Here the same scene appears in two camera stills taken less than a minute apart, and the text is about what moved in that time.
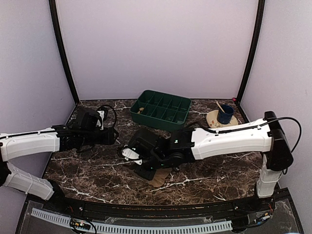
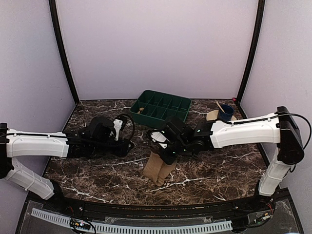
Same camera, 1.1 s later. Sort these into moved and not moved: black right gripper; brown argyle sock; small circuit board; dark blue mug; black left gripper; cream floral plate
Moved: black right gripper; black left gripper
Not moved: brown argyle sock; dark blue mug; cream floral plate; small circuit board
